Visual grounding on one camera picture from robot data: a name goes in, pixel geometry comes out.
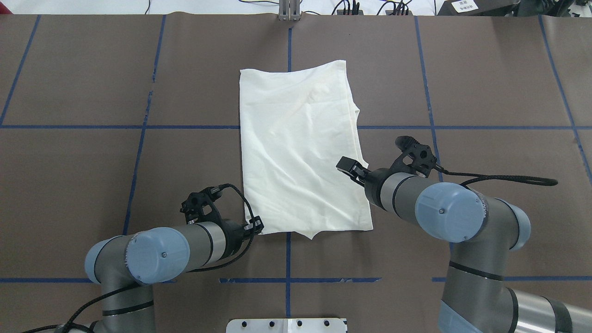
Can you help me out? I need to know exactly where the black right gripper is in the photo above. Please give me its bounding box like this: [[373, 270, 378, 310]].
[[336, 156, 394, 209]]

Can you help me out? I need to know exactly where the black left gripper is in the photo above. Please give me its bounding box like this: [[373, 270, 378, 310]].
[[224, 216, 264, 255]]

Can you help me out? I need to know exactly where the cream long-sleeve cat shirt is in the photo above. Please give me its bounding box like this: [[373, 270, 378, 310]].
[[239, 60, 373, 239]]

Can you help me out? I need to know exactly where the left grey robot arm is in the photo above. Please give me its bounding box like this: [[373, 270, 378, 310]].
[[55, 216, 264, 333]]

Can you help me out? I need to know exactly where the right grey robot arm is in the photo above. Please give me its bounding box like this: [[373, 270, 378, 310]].
[[336, 157, 592, 333]]

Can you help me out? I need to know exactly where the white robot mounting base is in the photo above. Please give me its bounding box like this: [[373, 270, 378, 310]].
[[226, 318, 348, 333]]

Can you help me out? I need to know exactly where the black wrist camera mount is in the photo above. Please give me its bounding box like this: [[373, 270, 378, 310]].
[[179, 186, 222, 225]]

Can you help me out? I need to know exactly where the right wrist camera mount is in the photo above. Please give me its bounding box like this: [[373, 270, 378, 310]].
[[389, 136, 437, 178]]

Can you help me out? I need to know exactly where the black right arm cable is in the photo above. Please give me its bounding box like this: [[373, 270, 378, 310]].
[[432, 166, 559, 188]]

